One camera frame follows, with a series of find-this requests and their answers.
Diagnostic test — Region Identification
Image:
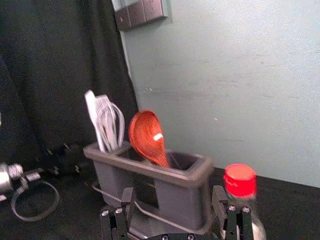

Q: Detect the grey plastic utensil holder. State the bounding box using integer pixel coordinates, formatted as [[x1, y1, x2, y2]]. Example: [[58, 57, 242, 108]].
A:
[[83, 141, 215, 236]]

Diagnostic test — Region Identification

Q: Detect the black table cloth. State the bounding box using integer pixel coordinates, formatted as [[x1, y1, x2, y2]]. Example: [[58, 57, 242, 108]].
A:
[[0, 159, 320, 240]]

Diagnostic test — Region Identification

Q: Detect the black curtain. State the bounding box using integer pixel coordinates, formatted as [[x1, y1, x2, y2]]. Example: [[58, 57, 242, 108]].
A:
[[0, 0, 140, 177]]

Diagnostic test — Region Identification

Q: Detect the white plastic spatula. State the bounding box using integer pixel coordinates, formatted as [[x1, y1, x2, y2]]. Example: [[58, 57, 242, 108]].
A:
[[84, 89, 107, 153]]

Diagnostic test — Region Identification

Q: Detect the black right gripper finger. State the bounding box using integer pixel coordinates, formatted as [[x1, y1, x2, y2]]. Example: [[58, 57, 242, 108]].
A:
[[211, 185, 252, 240]]

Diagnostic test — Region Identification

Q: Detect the grey wall switch panel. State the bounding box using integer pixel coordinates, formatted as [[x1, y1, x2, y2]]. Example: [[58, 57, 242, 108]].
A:
[[110, 0, 169, 32]]

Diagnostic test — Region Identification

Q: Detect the clear bottle with red cap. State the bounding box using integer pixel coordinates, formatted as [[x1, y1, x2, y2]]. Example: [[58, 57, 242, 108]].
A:
[[222, 163, 268, 240]]

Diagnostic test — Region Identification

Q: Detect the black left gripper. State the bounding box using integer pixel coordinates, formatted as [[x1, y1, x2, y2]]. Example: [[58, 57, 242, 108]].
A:
[[37, 143, 136, 240]]

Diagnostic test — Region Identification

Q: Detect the white wire whisk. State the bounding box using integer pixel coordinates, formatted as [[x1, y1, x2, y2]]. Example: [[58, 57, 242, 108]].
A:
[[96, 101, 126, 152]]

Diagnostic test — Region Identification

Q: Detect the reddish brown wooden spoon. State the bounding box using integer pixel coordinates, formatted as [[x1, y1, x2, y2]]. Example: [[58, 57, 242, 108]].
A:
[[127, 109, 170, 169]]

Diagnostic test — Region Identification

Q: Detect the thin dark looped cable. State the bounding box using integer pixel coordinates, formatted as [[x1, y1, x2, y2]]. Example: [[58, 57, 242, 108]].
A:
[[10, 171, 61, 223]]

